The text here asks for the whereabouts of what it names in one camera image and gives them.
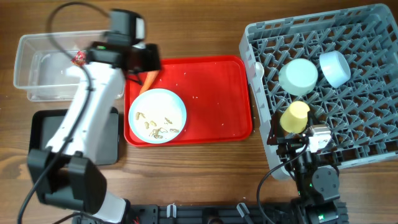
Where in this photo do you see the yellow plastic cup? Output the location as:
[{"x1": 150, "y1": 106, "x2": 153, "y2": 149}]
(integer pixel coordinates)
[{"x1": 280, "y1": 101, "x2": 310, "y2": 134}]

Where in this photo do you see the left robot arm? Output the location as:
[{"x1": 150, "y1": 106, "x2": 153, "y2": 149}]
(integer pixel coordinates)
[{"x1": 27, "y1": 9, "x2": 161, "y2": 223}]

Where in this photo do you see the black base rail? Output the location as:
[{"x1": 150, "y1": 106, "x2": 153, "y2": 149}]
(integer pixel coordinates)
[{"x1": 127, "y1": 201, "x2": 349, "y2": 224}]

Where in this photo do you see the black plastic bin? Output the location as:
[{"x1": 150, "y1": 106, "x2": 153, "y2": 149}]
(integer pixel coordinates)
[{"x1": 29, "y1": 107, "x2": 120, "y2": 166}]

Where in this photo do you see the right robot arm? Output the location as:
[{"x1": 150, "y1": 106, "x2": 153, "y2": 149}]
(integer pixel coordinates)
[{"x1": 267, "y1": 112, "x2": 344, "y2": 223}]

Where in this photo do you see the orange carrot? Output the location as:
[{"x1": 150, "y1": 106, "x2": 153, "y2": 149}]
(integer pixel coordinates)
[{"x1": 139, "y1": 70, "x2": 159, "y2": 95}]

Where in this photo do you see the red snack wrapper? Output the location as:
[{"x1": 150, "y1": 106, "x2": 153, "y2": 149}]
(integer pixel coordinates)
[{"x1": 71, "y1": 51, "x2": 86, "y2": 67}]

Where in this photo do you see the red plastic tray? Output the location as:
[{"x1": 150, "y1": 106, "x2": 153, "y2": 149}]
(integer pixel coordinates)
[{"x1": 123, "y1": 55, "x2": 253, "y2": 147}]

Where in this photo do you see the light blue bowl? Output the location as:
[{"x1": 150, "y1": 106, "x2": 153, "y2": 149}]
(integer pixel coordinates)
[{"x1": 319, "y1": 51, "x2": 351, "y2": 88}]

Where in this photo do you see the mint green bowl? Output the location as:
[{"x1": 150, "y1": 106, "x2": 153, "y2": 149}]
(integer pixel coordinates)
[{"x1": 279, "y1": 58, "x2": 318, "y2": 96}]

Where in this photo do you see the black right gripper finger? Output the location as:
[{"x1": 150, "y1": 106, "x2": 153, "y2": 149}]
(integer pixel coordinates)
[
  {"x1": 267, "y1": 113, "x2": 285, "y2": 146},
  {"x1": 307, "y1": 111, "x2": 320, "y2": 128}
]

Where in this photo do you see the clear plastic bin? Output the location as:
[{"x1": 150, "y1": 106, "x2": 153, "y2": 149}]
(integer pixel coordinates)
[{"x1": 14, "y1": 30, "x2": 105, "y2": 102}]

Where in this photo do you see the grey dishwasher rack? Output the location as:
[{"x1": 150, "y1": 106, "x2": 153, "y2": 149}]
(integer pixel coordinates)
[{"x1": 239, "y1": 4, "x2": 397, "y2": 169}]

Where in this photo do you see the light blue plate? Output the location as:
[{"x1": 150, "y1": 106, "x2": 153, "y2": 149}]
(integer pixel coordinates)
[{"x1": 128, "y1": 88, "x2": 187, "y2": 144}]

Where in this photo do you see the peanut shell pile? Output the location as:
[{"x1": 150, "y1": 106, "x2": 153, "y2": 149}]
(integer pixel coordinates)
[{"x1": 149, "y1": 128, "x2": 180, "y2": 139}]

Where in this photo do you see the white plastic spoon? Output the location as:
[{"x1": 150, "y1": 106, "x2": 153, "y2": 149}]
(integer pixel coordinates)
[{"x1": 255, "y1": 62, "x2": 264, "y2": 80}]

